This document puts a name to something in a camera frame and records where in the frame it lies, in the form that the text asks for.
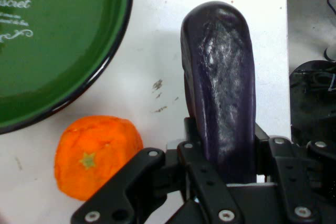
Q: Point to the orange toy mandarin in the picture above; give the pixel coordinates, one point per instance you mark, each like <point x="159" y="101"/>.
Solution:
<point x="86" y="140"/>

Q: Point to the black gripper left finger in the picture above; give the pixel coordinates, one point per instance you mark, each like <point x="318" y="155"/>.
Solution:
<point x="199" y="171"/>

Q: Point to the green round plate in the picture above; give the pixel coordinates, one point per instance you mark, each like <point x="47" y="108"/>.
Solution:
<point x="52" y="51"/>

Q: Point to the black equipment on floor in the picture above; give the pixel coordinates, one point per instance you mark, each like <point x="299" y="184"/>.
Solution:
<point x="312" y="98"/>

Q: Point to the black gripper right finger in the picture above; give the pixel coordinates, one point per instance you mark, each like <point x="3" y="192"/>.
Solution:
<point x="288" y="171"/>

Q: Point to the purple toy eggplant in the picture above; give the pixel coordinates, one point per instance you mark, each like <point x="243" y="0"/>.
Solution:
<point x="223" y="77"/>

